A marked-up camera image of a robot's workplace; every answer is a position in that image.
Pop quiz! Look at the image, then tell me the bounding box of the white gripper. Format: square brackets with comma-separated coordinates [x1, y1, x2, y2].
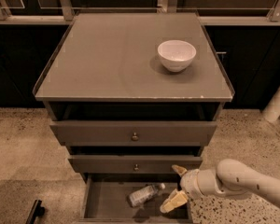
[160, 164, 200, 213]

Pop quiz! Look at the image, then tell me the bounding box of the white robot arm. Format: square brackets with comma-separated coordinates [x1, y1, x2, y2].
[160, 159, 280, 213]

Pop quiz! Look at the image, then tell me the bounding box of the middle grey drawer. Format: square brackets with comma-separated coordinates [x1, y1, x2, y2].
[68, 155, 203, 174]

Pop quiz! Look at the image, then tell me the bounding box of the middle drawer brass knob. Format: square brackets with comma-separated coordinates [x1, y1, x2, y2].
[133, 164, 140, 172]

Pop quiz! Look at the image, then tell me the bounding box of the drawer brass knob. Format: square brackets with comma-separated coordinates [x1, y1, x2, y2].
[131, 133, 139, 142]
[133, 164, 140, 172]

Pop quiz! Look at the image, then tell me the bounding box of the top drawer brass knob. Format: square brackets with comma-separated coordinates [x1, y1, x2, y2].
[131, 133, 139, 142]

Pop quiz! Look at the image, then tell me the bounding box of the bottom open grey drawer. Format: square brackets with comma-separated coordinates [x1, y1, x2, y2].
[80, 174, 193, 224]

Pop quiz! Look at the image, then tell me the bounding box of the grey drawer cabinet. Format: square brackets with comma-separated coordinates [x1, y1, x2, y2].
[32, 12, 235, 224]

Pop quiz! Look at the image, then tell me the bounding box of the top grey drawer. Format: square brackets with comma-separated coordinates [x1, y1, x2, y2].
[50, 120, 217, 147]

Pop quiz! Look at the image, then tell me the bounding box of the white ceramic bowl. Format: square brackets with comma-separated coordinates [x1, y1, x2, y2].
[157, 40, 197, 72]

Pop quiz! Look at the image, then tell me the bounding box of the black object on floor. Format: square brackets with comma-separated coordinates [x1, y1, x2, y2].
[25, 200, 45, 224]

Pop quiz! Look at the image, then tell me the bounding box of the metal railing frame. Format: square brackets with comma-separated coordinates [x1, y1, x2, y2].
[0, 0, 280, 26]

